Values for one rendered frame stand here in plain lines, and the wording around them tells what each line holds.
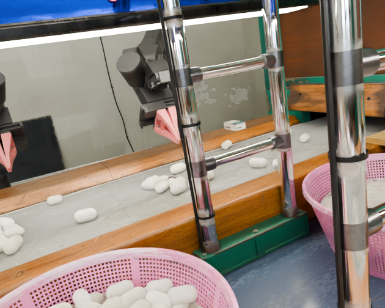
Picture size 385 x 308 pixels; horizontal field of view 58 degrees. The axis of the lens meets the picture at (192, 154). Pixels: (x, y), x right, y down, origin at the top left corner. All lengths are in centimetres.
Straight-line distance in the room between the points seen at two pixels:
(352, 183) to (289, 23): 88
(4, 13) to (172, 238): 37
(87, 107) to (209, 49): 109
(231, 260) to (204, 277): 15
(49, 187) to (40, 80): 191
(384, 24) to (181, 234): 65
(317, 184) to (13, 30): 50
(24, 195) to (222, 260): 47
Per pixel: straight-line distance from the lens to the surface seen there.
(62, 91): 270
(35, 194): 82
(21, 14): 54
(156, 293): 41
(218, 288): 37
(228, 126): 101
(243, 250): 54
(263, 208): 58
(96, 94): 272
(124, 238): 49
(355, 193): 27
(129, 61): 80
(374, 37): 94
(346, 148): 26
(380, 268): 52
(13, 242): 61
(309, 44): 106
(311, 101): 99
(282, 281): 52
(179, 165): 77
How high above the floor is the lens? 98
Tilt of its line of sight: 15 degrees down
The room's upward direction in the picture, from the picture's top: 10 degrees counter-clockwise
